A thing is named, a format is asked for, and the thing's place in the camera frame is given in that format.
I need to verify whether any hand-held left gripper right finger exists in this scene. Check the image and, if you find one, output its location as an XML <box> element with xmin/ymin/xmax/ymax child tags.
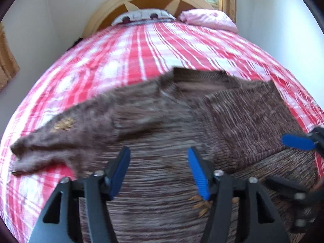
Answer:
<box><xmin>187</xmin><ymin>146</ymin><xmax>290</xmax><ymax>243</ymax></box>

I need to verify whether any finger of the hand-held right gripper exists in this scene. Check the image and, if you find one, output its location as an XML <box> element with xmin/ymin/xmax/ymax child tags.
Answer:
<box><xmin>264</xmin><ymin>176</ymin><xmax>324</xmax><ymax>233</ymax></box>
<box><xmin>281</xmin><ymin>126</ymin><xmax>324</xmax><ymax>157</ymax></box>

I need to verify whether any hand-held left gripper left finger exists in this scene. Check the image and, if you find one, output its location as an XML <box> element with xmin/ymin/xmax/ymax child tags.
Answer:
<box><xmin>27</xmin><ymin>146</ymin><xmax>131</xmax><ymax>243</ymax></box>

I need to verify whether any pink pillow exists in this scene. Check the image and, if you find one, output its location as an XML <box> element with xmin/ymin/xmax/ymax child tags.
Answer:
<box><xmin>177</xmin><ymin>9</ymin><xmax>239</xmax><ymax>34</ymax></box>

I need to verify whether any white patterned pillow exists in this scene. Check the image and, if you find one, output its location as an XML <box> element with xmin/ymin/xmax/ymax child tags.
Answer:
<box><xmin>111</xmin><ymin>9</ymin><xmax>176</xmax><ymax>26</ymax></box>

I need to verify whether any beige wooden headboard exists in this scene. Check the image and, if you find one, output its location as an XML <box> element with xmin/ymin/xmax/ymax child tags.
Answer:
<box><xmin>82</xmin><ymin>0</ymin><xmax>218</xmax><ymax>38</ymax></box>

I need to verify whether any brown knitted sweater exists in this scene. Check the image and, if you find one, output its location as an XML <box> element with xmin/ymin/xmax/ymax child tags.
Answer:
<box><xmin>10</xmin><ymin>67</ymin><xmax>324</xmax><ymax>243</ymax></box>

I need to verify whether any red plaid blanket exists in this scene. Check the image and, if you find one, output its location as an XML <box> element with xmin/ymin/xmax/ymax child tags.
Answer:
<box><xmin>0</xmin><ymin>20</ymin><xmax>324</xmax><ymax>243</ymax></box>

